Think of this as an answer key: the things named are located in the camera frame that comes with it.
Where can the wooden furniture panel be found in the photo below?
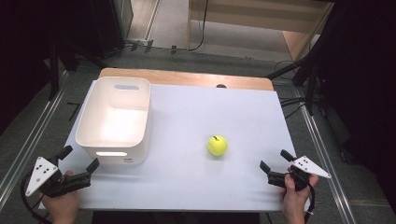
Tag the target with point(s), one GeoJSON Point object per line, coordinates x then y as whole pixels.
{"type": "Point", "coordinates": [249, 18]}

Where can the black tripod leg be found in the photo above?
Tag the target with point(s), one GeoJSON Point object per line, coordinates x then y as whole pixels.
{"type": "Point", "coordinates": [292, 67]}

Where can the white plastic bin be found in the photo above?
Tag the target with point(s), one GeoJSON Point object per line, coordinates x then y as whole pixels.
{"type": "Point", "coordinates": [116, 121]}

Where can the person's right hand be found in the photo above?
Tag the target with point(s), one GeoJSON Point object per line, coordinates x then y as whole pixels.
{"type": "Point", "coordinates": [295, 199]}

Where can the person's left hand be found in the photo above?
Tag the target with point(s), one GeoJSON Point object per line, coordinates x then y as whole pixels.
{"type": "Point", "coordinates": [61, 203]}

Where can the white table mat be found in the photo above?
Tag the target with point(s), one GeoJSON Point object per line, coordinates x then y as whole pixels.
{"type": "Point", "coordinates": [199, 149]}

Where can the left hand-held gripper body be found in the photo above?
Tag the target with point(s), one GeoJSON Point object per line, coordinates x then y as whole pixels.
{"type": "Point", "coordinates": [51, 180]}

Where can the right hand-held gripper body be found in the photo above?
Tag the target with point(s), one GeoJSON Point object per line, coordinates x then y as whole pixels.
{"type": "Point", "coordinates": [297, 174]}

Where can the yellow-green apple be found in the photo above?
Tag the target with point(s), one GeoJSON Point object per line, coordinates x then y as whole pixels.
{"type": "Point", "coordinates": [217, 145]}

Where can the wooden board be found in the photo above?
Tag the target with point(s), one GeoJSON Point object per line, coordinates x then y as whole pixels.
{"type": "Point", "coordinates": [186, 77]}

